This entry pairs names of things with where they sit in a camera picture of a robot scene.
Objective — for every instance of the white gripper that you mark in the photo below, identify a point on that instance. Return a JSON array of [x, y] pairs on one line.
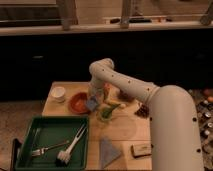
[[97, 92]]

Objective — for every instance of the blue sponge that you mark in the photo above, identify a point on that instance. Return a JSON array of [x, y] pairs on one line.
[[92, 104]]

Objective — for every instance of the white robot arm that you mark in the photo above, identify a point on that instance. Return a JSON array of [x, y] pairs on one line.
[[174, 129]]

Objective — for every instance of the red bowl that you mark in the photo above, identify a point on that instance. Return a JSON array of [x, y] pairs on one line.
[[77, 103]]

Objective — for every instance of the orange red toy item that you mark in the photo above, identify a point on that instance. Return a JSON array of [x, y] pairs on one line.
[[106, 90]]

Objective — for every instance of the green leafy toy vegetable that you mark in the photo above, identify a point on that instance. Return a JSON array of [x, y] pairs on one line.
[[106, 112]]

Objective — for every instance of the small white cup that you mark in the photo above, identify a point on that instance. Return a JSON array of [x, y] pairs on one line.
[[58, 94]]

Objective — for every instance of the dark pinecone object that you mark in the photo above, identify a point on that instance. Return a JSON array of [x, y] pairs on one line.
[[143, 111]]

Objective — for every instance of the blue grey cloth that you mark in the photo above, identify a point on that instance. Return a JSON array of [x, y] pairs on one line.
[[108, 152]]

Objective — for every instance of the wooden railing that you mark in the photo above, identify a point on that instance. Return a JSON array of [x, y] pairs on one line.
[[41, 17]]

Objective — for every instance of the green plastic tray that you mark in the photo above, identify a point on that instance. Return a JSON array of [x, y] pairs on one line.
[[52, 130]]

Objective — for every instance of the brown rectangular block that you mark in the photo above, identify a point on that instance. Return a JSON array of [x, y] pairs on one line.
[[140, 150]]

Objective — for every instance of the white dish brush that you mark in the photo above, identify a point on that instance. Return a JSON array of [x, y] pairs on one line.
[[64, 156]]

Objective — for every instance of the metal fork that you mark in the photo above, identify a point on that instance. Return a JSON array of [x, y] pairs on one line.
[[42, 150]]

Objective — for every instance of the spice jar rack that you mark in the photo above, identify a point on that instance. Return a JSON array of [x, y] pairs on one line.
[[204, 108]]

